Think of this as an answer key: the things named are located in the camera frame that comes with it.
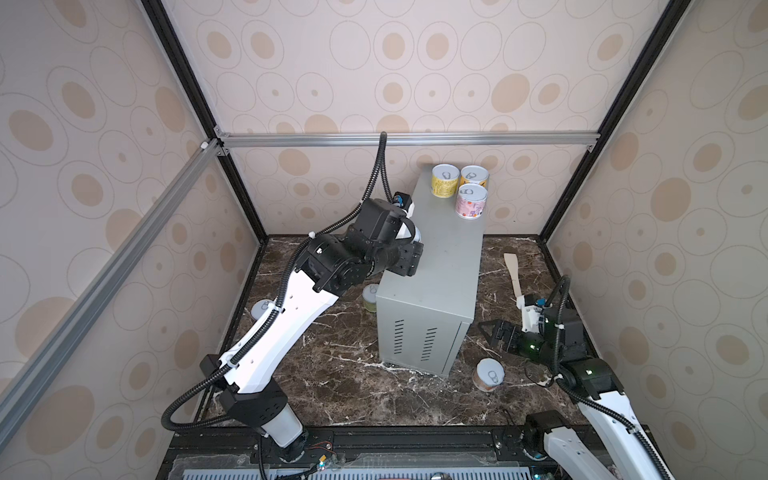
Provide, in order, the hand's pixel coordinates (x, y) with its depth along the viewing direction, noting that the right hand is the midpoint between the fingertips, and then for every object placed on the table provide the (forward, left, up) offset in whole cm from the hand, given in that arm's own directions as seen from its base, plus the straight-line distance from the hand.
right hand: (493, 328), depth 76 cm
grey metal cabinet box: (-6, +19, +15) cm, 25 cm away
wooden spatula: (+37, -20, -18) cm, 46 cm away
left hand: (+7, +20, +24) cm, 32 cm away
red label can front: (-8, 0, -12) cm, 14 cm away
